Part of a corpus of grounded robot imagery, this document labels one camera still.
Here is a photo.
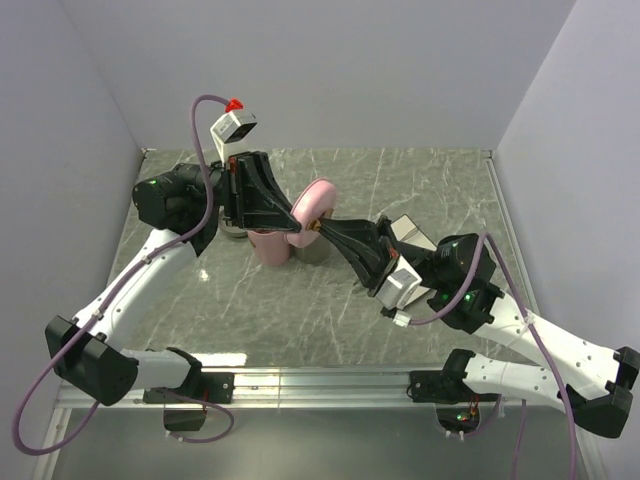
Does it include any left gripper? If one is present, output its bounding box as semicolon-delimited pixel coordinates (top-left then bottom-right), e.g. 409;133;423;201
174;152;308;234

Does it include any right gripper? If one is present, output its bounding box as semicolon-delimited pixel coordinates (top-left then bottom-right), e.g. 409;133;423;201
316;214;448;295

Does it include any grey lid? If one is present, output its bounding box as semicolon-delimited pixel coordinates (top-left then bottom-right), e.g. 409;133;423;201
218;222;248;240

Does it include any pink cylinder container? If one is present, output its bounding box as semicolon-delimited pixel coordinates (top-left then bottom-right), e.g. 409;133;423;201
248;230;291;267

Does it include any pink lid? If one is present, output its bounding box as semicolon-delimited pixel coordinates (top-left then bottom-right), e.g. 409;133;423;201
285;178;337;248

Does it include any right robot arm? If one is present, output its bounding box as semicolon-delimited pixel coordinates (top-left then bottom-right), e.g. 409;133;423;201
311;218;639;439

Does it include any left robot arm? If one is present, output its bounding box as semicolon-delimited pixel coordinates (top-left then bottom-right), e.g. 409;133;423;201
45;151;301;406

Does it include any white square plate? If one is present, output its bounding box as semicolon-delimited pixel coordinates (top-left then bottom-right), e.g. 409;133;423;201
391;215;436;309

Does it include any grey cylinder container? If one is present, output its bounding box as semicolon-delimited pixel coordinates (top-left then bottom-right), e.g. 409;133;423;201
293;237;331;265

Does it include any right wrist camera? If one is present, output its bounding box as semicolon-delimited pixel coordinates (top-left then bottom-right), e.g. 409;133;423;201
375;268;421;328

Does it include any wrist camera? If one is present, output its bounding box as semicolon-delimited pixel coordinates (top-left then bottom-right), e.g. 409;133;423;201
210;109;257;162
375;268;421;328

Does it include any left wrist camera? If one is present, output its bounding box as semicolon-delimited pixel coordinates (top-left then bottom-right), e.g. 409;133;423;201
210;109;257;162

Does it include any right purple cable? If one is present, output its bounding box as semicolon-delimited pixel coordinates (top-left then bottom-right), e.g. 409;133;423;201
407;232;577;480

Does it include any aluminium rail frame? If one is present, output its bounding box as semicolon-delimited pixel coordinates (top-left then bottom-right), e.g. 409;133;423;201
29;149;609;480

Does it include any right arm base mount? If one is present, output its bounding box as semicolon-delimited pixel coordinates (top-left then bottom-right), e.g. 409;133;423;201
405;370;481;437

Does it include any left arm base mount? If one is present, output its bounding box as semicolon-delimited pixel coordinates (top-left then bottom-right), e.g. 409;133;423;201
142;372;235;433

